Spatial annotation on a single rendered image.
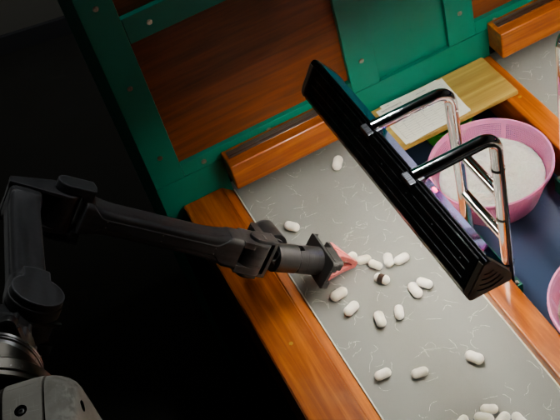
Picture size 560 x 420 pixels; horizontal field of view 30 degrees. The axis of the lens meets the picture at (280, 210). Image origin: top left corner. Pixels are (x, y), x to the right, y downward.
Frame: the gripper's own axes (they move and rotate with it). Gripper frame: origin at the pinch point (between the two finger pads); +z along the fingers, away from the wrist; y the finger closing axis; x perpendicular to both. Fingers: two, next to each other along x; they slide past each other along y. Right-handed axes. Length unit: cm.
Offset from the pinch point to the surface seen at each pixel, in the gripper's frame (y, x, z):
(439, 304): -17.7, -4.9, 8.7
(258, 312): -1.0, 13.0, -17.3
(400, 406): -33.6, 6.4, -4.6
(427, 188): -22.8, -33.3, -15.0
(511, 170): 4.9, -24.3, 32.4
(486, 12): 38, -46, 35
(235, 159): 32.0, -1.7, -15.0
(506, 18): 35, -46, 39
